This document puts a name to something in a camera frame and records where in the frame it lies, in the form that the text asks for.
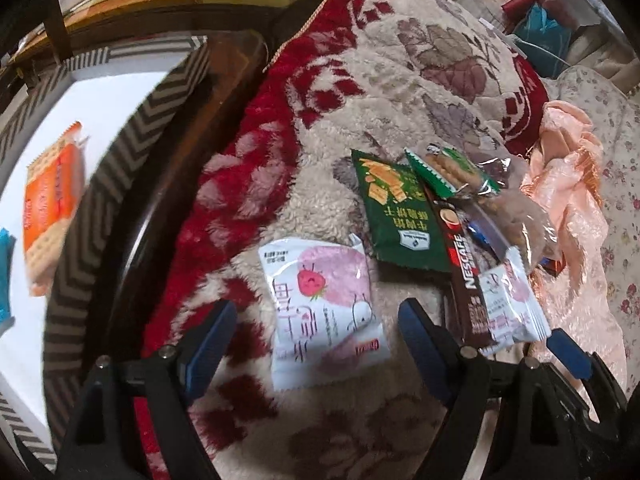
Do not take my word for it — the red and cream floral blanket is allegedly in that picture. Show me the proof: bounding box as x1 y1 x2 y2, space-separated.
142 0 551 480

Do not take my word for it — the blue plastic bag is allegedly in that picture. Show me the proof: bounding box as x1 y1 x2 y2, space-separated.
512 2 573 78

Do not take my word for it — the blue snack packet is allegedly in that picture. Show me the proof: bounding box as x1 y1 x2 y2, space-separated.
0 227 16 328

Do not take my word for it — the green biscuit packet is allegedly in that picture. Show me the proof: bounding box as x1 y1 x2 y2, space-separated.
404 142 502 200

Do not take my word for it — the orange cracker packet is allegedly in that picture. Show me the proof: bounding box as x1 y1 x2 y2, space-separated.
22 122 88 297

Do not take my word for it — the dark green wafer packet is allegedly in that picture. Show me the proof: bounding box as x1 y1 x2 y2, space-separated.
350 149 453 273

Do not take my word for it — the clear plastic bag of snacks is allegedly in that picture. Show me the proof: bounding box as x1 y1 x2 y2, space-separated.
470 152 558 266

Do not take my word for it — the small white pink packet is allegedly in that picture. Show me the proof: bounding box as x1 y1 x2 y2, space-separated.
480 247 552 346

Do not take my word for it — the floral sofa cover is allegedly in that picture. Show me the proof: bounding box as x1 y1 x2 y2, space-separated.
545 65 640 386

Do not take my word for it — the pink satin cloth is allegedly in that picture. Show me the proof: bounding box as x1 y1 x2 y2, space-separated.
520 100 628 396

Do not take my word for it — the white strawberry snack packet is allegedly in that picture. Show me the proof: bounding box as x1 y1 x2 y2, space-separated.
257 234 392 393

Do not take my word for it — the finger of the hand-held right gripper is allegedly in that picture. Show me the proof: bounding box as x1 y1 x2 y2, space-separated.
546 329 630 423

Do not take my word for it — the cream curtain cloth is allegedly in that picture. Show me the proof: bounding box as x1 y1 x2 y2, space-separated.
570 25 640 93

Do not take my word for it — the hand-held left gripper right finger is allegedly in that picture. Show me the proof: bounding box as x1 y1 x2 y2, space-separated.
398 299 596 480

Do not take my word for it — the grey chevron storage box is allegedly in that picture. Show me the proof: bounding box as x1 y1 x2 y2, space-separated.
0 35 211 471

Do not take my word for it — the white charging cable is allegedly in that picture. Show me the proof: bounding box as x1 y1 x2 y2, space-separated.
515 37 571 68

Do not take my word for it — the brown coffee stick sachet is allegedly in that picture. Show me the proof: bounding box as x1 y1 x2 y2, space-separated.
422 180 501 358

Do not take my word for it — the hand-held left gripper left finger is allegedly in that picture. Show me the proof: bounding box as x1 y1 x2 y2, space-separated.
52 300 238 480

